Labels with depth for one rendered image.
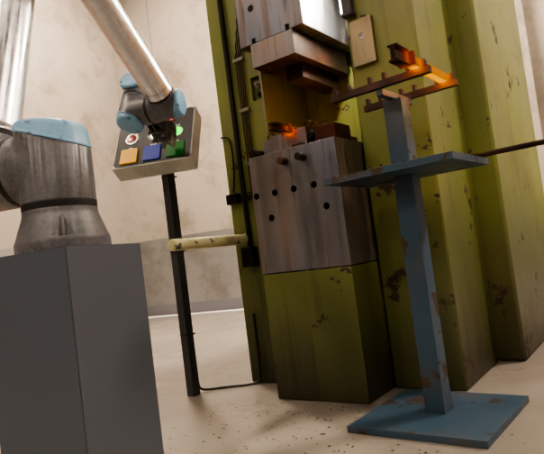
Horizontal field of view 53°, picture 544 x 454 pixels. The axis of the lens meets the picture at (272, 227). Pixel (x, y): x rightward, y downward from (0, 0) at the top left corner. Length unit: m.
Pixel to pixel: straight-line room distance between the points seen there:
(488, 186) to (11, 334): 1.82
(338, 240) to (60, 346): 1.08
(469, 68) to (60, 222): 1.79
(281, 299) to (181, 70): 4.95
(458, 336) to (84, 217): 1.32
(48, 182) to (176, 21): 5.85
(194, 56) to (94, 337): 5.74
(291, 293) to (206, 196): 4.36
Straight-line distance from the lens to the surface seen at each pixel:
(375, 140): 2.06
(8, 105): 1.37
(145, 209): 6.76
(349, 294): 1.89
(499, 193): 2.35
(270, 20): 2.23
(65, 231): 1.14
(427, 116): 1.99
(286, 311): 2.03
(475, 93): 2.42
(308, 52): 2.21
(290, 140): 2.07
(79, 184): 1.17
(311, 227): 1.94
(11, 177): 1.21
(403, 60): 1.52
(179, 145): 2.23
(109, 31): 1.66
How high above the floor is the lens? 0.54
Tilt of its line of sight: 3 degrees up
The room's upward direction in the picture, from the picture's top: 7 degrees counter-clockwise
